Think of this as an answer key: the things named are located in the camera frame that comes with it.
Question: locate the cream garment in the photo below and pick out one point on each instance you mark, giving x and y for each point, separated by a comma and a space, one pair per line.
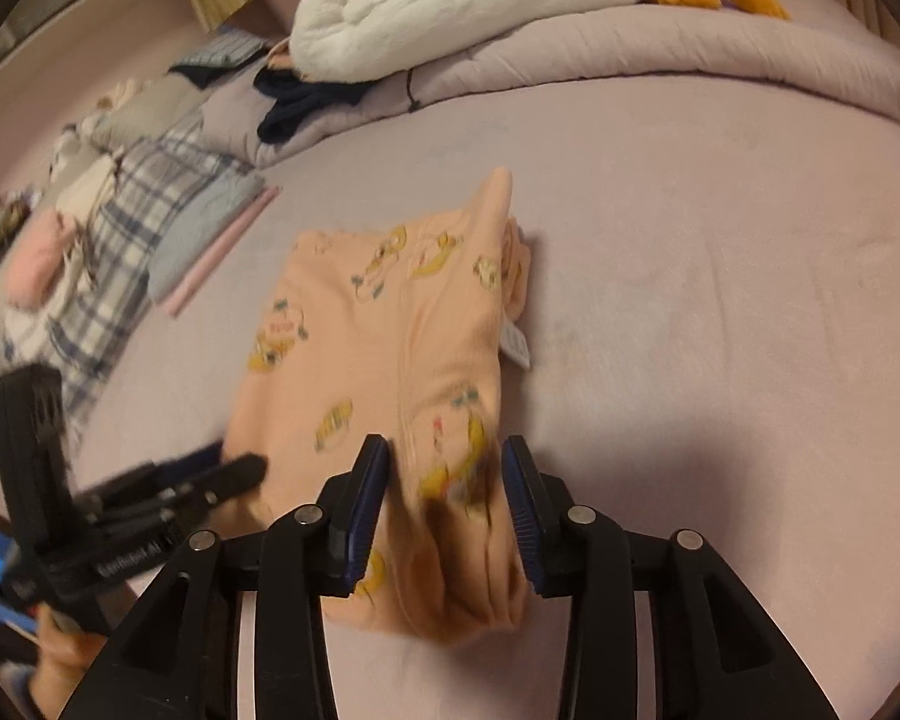
82, 191

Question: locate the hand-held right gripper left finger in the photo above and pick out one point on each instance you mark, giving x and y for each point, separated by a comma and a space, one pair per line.
367, 495

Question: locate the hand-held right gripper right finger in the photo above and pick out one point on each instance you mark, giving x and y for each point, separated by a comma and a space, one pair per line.
521, 502

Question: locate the curved headboard shelf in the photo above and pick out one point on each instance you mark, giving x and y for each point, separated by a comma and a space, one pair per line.
60, 7

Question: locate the blue striped pillow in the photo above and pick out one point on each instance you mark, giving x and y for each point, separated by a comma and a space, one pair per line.
221, 52

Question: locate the multicoloured patterned cloth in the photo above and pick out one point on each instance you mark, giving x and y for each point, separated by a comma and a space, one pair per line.
4, 232

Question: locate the pink garment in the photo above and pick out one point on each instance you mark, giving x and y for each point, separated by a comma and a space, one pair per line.
37, 259

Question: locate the pink duvet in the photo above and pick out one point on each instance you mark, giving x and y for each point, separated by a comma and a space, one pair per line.
645, 45

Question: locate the pink bed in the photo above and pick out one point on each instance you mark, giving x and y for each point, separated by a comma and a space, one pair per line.
720, 240

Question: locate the person's left hand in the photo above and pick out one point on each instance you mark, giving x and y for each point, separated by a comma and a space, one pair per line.
64, 664

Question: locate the orange cartoon print shirt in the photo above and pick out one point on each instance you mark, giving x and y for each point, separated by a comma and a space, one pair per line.
390, 315

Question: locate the dark navy garment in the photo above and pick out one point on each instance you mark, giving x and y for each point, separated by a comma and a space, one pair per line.
292, 109

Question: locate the white plush goose toy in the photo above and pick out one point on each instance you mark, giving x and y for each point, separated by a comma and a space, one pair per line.
457, 7

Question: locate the grey pillow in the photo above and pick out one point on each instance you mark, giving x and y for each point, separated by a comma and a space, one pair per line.
146, 109

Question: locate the grey plaid cloth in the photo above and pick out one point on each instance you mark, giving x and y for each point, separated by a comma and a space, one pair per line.
142, 187

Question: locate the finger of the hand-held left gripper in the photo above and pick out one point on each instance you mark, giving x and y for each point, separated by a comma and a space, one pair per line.
187, 463
232, 474

